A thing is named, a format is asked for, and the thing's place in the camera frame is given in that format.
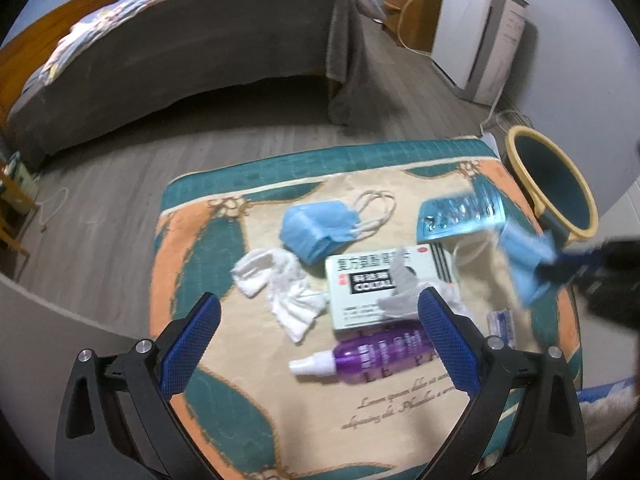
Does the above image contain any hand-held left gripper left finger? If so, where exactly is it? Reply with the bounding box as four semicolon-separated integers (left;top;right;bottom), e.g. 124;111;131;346
54;291;223;480

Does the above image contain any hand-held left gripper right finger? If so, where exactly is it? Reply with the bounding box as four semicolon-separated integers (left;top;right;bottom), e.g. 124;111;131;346
416;287;587;480

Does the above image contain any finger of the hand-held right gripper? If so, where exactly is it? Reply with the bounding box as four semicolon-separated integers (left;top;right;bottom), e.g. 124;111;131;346
532;245;608;283

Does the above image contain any blue face mask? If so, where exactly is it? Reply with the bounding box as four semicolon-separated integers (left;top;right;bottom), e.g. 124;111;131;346
452;222;558;306
282;191;396;265

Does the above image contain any clear plastic wrap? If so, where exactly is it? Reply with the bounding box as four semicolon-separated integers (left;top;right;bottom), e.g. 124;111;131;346
435;282;473;318

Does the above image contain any small white blue packet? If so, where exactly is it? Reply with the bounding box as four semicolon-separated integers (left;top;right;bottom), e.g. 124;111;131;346
487;309;518;348

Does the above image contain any purple spray bottle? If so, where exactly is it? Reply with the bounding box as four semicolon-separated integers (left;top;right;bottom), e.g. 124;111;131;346
289;321;436;387

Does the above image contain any teal bucket with yellow rim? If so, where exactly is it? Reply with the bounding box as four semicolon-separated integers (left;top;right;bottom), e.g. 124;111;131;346
502;126;599;241

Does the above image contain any white green medicine box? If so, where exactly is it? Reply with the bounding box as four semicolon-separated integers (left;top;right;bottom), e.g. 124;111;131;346
324;244;463;333

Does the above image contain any white tissue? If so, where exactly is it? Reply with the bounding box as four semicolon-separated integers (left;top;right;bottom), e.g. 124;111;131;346
231;248;327;345

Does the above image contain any blue pill blister pack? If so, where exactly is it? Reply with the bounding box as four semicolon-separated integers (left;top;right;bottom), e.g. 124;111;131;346
417;180;507;243

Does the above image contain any patterned teal orange mat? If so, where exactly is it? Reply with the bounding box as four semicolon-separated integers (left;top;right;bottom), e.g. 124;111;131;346
150;136;583;480

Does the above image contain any grey fluffy blanket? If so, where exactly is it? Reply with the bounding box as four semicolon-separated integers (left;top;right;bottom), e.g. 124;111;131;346
582;385;640;456

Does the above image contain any white air purifier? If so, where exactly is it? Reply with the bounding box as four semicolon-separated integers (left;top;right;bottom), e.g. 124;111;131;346
431;0;530;106

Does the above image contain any wooden cabinet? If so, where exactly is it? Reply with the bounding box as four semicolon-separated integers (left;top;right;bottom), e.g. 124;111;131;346
384;0;443;53

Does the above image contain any bed with grey cover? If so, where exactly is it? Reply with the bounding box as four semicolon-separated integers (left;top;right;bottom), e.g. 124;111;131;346
6;0;373;168

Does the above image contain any blue printed quilt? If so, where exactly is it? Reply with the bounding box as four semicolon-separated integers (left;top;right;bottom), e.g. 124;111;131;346
22;0;388;96

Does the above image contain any wooden bed headboard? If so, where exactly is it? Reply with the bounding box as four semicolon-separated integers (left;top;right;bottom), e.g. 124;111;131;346
0;0;118;116

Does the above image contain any thin white floor cable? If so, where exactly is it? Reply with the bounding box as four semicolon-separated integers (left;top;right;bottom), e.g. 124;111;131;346
37;187;71;231

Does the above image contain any white hanging cable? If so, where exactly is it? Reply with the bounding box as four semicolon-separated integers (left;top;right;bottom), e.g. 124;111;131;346
397;0;436;53

